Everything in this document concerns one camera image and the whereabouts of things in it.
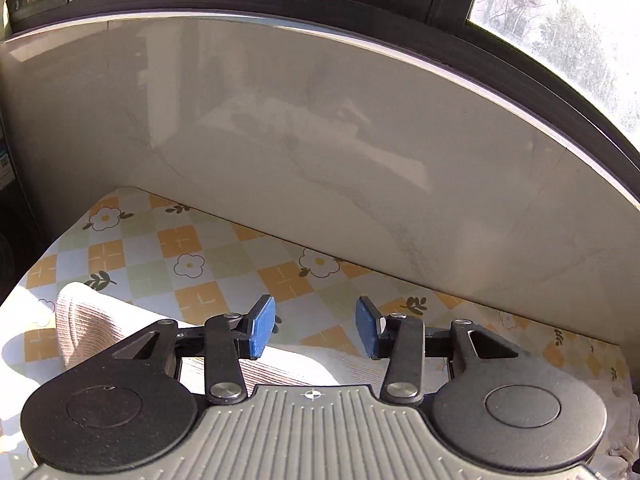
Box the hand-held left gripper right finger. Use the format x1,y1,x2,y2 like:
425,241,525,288
354,296,531,406

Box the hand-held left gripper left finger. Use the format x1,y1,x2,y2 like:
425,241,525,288
112,295,277,406

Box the beige ribbed pants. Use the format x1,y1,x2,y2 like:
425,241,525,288
55,282,451,398

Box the floral checkered tablecloth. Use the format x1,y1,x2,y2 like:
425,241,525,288
0,186,638,480

